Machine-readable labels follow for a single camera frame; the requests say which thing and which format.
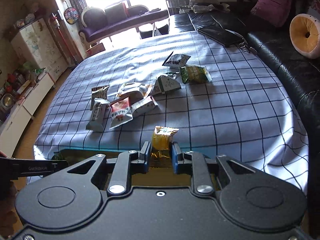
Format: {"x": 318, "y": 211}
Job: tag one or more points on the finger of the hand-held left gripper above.
{"x": 61, "y": 167}

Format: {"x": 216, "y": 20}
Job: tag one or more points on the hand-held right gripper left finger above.
{"x": 145, "y": 156}

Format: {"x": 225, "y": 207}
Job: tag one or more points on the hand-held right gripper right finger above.
{"x": 175, "y": 158}

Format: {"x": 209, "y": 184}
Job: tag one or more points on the yellow snack packet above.
{"x": 162, "y": 140}

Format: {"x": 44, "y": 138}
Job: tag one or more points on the golden snack box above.
{"x": 162, "y": 180}

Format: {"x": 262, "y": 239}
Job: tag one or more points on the red white snack packet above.
{"x": 120, "y": 115}

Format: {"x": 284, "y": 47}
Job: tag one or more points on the white orange-cornered snack packet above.
{"x": 143, "y": 106}

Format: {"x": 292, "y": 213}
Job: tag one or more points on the grey snack packet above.
{"x": 97, "y": 116}

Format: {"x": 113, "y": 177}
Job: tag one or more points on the silver orange-edged snack packet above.
{"x": 133, "y": 91}

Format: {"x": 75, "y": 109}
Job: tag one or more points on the green white triangular snack packet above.
{"x": 166, "y": 85}

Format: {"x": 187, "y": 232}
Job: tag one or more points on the brown striped snack packet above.
{"x": 100, "y": 92}

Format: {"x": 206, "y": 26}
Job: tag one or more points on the black white snack packet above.
{"x": 177, "y": 60}

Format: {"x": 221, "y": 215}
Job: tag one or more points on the person's left hand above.
{"x": 7, "y": 205}

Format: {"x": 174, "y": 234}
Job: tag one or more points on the low white cabinet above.
{"x": 25, "y": 110}

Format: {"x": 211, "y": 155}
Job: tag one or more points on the metal bowl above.
{"x": 7, "y": 100}

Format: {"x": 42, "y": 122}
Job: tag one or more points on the checked tablecloth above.
{"x": 225, "y": 105}

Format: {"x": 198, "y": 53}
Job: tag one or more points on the brown paper bag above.
{"x": 96, "y": 48}

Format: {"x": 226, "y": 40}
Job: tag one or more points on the white cabinet with drawings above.
{"x": 40, "y": 47}

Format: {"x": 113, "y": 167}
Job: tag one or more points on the black stool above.
{"x": 146, "y": 32}

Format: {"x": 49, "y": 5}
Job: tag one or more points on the red stick vacuum cleaner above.
{"x": 62, "y": 40}

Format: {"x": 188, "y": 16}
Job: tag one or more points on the key bunch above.
{"x": 247, "y": 47}

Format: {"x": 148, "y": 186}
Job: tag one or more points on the purple chaise sofa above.
{"x": 112, "y": 23}

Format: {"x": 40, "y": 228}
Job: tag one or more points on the black leather sofa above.
{"x": 275, "y": 55}

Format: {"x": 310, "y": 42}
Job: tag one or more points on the grey cushion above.
{"x": 115, "y": 11}

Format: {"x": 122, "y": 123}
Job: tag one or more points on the white plush toy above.
{"x": 29, "y": 17}

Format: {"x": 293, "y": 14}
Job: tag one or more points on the round colourful dartboard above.
{"x": 71, "y": 15}

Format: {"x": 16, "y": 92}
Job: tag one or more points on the magenta pillow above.
{"x": 273, "y": 3}

